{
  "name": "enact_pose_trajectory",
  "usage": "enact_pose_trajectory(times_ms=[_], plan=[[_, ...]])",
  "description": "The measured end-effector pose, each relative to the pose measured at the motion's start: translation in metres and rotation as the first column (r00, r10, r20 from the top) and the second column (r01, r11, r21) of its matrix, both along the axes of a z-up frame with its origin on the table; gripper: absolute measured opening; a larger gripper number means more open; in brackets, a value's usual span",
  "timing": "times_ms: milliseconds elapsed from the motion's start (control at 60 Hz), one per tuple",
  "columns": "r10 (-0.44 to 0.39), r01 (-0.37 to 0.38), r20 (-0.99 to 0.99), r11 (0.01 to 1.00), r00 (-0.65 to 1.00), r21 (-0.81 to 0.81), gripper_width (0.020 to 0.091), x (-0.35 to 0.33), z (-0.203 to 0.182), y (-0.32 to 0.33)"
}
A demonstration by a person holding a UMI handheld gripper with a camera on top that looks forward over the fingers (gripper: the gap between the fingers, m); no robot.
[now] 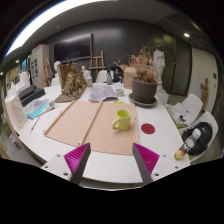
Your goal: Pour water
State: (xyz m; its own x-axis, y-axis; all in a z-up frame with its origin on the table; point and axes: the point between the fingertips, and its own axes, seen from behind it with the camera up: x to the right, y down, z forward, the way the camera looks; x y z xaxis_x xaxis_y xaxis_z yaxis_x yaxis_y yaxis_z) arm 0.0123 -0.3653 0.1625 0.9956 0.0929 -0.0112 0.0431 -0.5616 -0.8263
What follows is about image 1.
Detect white box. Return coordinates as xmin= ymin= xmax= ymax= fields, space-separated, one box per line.
xmin=4 ymin=94 xmax=28 ymax=134

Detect black wall screen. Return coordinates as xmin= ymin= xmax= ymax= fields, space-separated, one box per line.
xmin=53 ymin=33 xmax=94 ymax=63

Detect dark grey pot dried plant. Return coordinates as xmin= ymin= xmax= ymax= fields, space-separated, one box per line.
xmin=131 ymin=43 xmax=159 ymax=104

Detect black backpack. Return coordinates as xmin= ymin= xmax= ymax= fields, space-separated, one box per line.
xmin=181 ymin=121 xmax=214 ymax=156

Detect colourful booklet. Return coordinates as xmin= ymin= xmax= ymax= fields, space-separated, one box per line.
xmin=22 ymin=98 xmax=51 ymax=120

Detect papers on chair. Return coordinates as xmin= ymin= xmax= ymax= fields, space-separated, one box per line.
xmin=171 ymin=102 xmax=193 ymax=127

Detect flat round red coaster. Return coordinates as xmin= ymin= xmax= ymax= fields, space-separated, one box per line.
xmin=140 ymin=122 xmax=156 ymax=135

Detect wooden figure sculpture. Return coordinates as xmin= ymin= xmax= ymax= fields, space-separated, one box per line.
xmin=199 ymin=77 xmax=210 ymax=113

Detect yellow-green mug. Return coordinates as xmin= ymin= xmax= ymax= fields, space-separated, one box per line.
xmin=111 ymin=109 xmax=133 ymax=132

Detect wooden easel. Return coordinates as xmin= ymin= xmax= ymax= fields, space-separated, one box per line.
xmin=88 ymin=50 xmax=107 ymax=79

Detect small white cup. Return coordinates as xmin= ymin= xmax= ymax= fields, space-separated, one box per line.
xmin=115 ymin=87 xmax=125 ymax=98

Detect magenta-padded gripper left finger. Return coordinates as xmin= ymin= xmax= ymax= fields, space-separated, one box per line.
xmin=41 ymin=142 xmax=92 ymax=186

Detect clear drink bottle white cap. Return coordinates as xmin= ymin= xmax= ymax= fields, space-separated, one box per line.
xmin=173 ymin=128 xmax=203 ymax=162

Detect ceiling light strip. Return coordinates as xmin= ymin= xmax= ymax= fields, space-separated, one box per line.
xmin=4 ymin=0 xmax=111 ymax=58

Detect black stacked boxes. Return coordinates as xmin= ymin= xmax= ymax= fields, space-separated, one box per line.
xmin=18 ymin=84 xmax=47 ymax=108

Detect brown sculpture on wooden base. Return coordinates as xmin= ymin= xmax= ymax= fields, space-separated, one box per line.
xmin=54 ymin=62 xmax=88 ymax=104

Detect grey plant saucer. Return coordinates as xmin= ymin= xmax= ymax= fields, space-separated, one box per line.
xmin=128 ymin=92 xmax=158 ymax=108

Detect white cabinet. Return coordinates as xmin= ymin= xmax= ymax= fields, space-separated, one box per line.
xmin=29 ymin=44 xmax=51 ymax=88

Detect white shell chair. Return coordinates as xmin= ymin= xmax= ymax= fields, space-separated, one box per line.
xmin=166 ymin=93 xmax=204 ymax=126
xmin=176 ymin=110 xmax=219 ymax=164

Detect printed newspaper sheets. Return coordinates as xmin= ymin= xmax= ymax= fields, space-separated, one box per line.
xmin=88 ymin=83 xmax=119 ymax=103

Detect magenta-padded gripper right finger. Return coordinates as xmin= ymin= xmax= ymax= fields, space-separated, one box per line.
xmin=132 ymin=142 xmax=184 ymax=186

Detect small white plaster figure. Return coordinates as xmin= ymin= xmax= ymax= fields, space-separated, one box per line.
xmin=80 ymin=65 xmax=90 ymax=80

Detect round ceiling spotlights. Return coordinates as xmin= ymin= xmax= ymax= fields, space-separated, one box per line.
xmin=0 ymin=31 xmax=191 ymax=77

